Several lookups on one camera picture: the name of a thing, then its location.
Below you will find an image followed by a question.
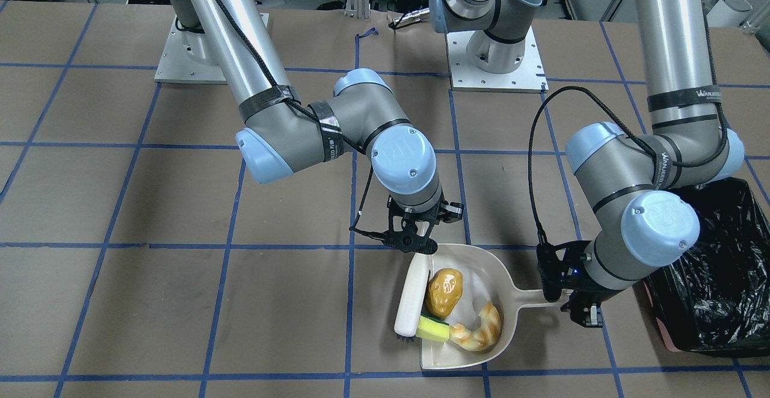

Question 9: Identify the black lined trash bin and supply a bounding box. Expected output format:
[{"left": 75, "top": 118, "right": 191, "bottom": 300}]
[{"left": 644, "top": 178, "right": 769, "bottom": 357}]

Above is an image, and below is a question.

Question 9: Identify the yellow potato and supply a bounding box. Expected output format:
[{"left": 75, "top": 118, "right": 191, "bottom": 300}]
[{"left": 425, "top": 268, "right": 464, "bottom": 320}]

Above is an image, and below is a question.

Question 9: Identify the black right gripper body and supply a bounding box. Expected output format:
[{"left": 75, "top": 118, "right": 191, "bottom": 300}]
[{"left": 383, "top": 197, "right": 465, "bottom": 255}]

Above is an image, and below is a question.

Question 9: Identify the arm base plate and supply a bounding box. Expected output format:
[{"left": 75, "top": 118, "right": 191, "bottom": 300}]
[
  {"left": 154, "top": 13, "right": 270, "bottom": 84},
  {"left": 446, "top": 28, "right": 549, "bottom": 93}
]

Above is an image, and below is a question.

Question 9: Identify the beige dustpan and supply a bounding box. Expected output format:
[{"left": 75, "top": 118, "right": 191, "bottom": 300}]
[{"left": 393, "top": 243, "right": 569, "bottom": 370}]

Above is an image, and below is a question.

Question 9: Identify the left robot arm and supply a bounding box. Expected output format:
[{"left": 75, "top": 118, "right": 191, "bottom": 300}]
[{"left": 429, "top": 0, "right": 745, "bottom": 328}]

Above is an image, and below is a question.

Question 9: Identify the beige hand brush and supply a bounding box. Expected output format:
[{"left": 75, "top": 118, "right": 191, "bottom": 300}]
[{"left": 393, "top": 253, "right": 431, "bottom": 341}]

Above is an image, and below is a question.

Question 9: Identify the yellow green sponge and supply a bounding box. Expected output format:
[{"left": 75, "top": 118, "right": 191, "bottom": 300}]
[{"left": 415, "top": 315, "right": 451, "bottom": 343}]

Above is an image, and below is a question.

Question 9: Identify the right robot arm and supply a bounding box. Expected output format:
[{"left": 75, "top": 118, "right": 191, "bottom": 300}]
[{"left": 170, "top": 0, "right": 464, "bottom": 255}]

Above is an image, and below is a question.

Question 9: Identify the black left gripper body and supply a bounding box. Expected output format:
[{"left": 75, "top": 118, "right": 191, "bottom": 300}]
[{"left": 536, "top": 240, "right": 611, "bottom": 320}]

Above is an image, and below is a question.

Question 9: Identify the croissant bread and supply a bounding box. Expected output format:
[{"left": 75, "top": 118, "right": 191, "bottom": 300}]
[{"left": 450, "top": 301, "right": 502, "bottom": 352}]

